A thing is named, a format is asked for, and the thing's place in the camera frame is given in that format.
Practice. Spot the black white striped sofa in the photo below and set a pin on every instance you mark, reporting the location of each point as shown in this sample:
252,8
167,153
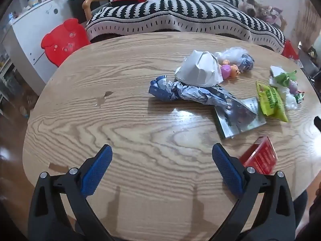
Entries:
219,17

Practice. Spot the clear plastic bag ball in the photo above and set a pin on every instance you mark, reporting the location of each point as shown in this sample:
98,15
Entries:
236,56

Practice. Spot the red bear plastic stool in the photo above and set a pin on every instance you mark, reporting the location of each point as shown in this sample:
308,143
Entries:
64,40

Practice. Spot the silver foil packet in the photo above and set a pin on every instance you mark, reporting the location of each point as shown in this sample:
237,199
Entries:
240,118

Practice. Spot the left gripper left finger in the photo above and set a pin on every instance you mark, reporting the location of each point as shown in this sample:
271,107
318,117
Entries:
47,216

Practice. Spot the white cabinet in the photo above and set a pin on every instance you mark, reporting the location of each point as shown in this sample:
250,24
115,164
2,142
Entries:
22,41

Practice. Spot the blue silver foil wrapper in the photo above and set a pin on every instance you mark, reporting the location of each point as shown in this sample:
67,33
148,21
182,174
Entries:
167,91

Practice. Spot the red cigarette box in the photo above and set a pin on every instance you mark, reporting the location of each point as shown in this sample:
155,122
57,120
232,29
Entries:
260,155

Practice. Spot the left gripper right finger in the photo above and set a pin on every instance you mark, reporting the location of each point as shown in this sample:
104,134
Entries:
275,219

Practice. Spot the red bag on floor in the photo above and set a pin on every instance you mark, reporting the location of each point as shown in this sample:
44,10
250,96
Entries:
290,51

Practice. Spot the yellow green snack bag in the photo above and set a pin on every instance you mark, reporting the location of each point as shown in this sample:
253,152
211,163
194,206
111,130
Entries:
271,103

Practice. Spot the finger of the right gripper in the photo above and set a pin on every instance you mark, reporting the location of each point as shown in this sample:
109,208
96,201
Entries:
317,122

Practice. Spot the green white wrapper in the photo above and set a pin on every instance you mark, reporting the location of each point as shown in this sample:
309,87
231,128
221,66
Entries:
288,81

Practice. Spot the white paper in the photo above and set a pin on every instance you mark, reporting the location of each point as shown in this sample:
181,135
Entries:
200,69

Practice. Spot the plush toys on sofa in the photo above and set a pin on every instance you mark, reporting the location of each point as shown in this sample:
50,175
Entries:
269,14

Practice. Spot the small pink doll toy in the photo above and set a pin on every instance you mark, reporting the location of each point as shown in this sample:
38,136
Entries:
229,70

